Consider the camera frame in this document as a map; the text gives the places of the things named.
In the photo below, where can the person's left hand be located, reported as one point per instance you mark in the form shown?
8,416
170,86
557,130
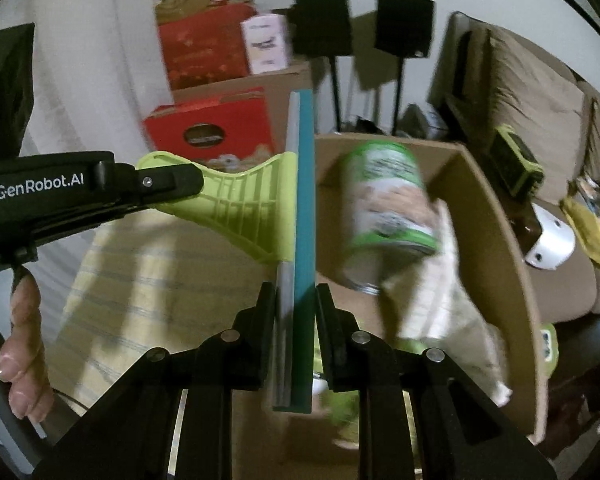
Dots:
25,350

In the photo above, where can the green black device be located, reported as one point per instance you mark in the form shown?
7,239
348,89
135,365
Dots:
512,160

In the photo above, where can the yellow bag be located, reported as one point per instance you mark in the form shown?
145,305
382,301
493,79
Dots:
587,230

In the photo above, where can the white tissue pack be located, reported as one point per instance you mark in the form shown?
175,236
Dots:
265,42

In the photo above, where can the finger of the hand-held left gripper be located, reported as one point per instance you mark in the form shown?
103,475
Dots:
170,180

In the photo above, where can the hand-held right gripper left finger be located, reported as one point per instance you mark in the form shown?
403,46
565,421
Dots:
267,320

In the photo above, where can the dark wooden coffee table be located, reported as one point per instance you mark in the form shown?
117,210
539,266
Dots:
590,360

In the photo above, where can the white curtain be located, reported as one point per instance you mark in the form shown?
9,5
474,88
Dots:
90,60

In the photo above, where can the red Collection gift box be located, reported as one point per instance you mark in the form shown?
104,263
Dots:
240,120

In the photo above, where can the green squeegee with blue blade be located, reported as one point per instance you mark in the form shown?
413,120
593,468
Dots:
305,210

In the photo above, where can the closed brown cardboard box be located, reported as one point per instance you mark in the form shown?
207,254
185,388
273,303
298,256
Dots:
280,80

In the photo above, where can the large beige cushion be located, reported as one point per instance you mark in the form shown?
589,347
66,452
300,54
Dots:
535,95

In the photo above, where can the green lunch box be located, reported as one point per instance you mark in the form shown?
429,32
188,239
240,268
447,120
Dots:
549,350

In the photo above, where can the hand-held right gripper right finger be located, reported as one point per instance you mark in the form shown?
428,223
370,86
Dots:
325,320

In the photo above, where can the white floral cloth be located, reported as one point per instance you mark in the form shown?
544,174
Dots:
450,320

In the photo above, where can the brown sofa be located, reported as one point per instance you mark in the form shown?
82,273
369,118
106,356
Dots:
570,285

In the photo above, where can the green snack can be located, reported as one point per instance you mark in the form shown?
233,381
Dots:
385,210

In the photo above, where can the yellow checked tablecloth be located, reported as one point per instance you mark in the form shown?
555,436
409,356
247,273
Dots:
130,285

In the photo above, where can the brown cardboard box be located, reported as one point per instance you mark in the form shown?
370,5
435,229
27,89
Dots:
490,240
280,80

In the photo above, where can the black speaker on stand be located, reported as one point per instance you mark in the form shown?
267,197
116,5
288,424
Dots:
322,20
405,22

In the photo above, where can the white round device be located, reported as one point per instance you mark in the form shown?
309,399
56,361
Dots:
550,240

